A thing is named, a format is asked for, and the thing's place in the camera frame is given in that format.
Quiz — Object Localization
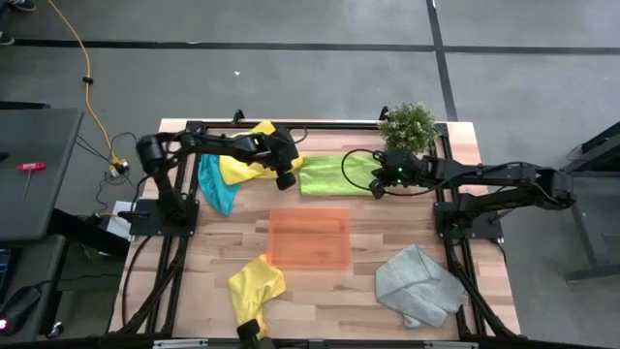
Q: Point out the orange translucent plastic bin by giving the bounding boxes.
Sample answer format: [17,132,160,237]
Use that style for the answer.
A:
[265,207,352,270]

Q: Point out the white paper sheet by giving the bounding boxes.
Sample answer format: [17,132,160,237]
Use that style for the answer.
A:
[106,201,137,241]

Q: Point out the grey side desk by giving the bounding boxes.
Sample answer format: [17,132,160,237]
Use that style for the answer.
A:
[0,107,84,242]

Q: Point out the teal microfiber towel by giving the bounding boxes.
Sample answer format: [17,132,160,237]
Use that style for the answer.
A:
[197,153,242,217]

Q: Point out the small black object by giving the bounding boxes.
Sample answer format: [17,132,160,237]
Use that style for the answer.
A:
[235,318,266,349]

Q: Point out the black computer mouse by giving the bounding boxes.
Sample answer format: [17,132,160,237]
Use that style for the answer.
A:
[0,284,43,336]

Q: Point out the yellow microfiber towel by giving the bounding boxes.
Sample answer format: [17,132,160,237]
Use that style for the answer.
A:
[228,253,287,340]
[218,119,305,186]

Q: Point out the silver metal bracket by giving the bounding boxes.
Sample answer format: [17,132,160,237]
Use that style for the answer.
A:
[152,338,209,349]
[423,340,480,349]

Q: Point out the thick black cable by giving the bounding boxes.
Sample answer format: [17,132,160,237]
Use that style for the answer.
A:
[120,235,156,329]

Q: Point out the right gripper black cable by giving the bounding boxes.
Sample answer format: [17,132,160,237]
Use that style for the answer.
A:
[340,147,440,198]

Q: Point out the black aluminium table frame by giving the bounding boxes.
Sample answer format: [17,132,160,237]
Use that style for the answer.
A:
[108,105,522,340]

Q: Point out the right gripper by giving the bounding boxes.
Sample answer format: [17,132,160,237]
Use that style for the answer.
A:
[368,150,404,200]

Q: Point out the yellow extension cable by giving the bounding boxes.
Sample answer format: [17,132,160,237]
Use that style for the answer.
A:
[46,0,120,166]

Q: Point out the yellow power plug connector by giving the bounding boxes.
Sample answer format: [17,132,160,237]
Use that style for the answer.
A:
[108,157,131,178]

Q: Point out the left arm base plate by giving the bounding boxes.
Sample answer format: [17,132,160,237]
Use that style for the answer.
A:
[129,198,200,238]

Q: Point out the grey waffle microfiber towel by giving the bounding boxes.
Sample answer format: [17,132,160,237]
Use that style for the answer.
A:
[375,243,469,330]

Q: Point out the red T-handle hex key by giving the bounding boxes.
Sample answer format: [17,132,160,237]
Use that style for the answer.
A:
[16,161,48,201]

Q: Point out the green microfiber towel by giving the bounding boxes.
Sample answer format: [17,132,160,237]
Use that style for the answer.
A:
[297,153,384,198]

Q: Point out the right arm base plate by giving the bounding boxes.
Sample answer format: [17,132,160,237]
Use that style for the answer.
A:
[434,201,505,240]

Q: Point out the black metal side table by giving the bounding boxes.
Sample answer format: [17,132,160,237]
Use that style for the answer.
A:
[564,120,620,285]

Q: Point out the small green potted plant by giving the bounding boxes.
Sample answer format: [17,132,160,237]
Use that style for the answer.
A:
[377,101,439,154]

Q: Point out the thin black floor cable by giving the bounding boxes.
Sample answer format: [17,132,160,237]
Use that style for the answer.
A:
[75,130,141,214]

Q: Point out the black low desk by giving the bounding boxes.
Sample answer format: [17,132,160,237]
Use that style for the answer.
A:
[0,235,67,343]

